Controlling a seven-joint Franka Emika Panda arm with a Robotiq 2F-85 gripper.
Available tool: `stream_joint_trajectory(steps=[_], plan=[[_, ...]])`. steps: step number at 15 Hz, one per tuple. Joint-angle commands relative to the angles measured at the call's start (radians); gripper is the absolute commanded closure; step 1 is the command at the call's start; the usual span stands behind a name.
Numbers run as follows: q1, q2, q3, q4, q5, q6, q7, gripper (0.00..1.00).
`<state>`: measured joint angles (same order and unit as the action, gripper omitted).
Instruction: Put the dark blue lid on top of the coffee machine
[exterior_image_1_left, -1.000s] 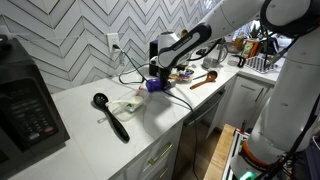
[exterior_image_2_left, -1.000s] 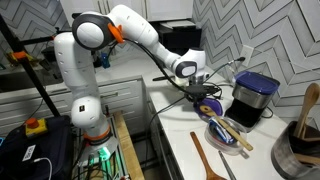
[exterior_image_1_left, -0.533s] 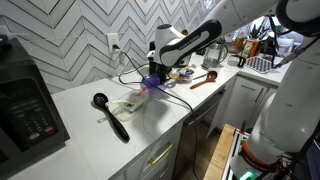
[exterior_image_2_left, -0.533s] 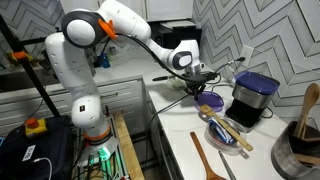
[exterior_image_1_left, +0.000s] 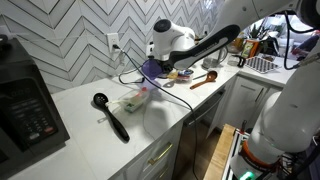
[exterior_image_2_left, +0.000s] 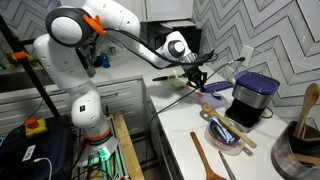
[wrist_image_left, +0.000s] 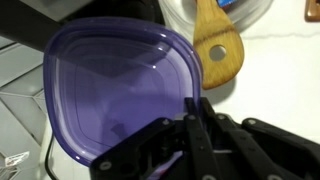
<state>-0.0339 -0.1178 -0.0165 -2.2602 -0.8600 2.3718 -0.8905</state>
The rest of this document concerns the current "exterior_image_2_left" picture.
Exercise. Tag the round clear container blue packets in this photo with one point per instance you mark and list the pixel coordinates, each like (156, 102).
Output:
(213, 140)

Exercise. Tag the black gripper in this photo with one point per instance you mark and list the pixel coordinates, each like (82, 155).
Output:
(193, 69)

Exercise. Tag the light wooden spatula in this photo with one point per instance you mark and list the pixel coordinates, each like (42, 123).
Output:
(233, 128)

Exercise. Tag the black camera stand pole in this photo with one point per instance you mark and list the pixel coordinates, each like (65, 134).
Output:
(43, 90)

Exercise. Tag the black microwave oven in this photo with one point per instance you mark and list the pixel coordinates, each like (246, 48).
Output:
(156, 31)

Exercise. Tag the clear plastic bag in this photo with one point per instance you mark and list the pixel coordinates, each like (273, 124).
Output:
(178, 84)

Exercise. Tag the black plastic spoon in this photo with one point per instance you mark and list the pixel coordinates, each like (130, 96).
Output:
(163, 78)

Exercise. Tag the white wall outlet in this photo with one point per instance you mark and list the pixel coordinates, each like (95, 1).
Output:
(247, 53)

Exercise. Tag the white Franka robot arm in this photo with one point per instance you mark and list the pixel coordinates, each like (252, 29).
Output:
(63, 66)

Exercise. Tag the red emergency stop button box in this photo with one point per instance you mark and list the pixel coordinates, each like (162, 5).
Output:
(35, 130)

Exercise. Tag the wooden plank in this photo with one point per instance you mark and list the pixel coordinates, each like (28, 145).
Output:
(128, 150)

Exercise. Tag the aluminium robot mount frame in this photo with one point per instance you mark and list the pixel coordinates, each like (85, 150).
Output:
(100, 160)

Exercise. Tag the metal utensil holder pot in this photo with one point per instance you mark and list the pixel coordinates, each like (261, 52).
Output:
(283, 156)

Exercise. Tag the metal tongs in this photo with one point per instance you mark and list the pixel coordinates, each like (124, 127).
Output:
(226, 166)

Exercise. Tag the red pen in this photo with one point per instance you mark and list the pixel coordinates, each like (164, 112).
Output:
(195, 92)

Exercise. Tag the brown wooden spoon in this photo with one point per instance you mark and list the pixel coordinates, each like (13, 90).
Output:
(200, 150)

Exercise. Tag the black steel coffee machine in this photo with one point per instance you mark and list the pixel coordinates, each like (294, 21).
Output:
(250, 96)

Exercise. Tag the black bag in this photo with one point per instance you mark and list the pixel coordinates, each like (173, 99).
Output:
(50, 156)

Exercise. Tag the large light wooden spoon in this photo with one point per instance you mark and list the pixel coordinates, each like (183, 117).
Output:
(311, 95)

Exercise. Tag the blue bottle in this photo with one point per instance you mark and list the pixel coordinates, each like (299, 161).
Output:
(105, 61)

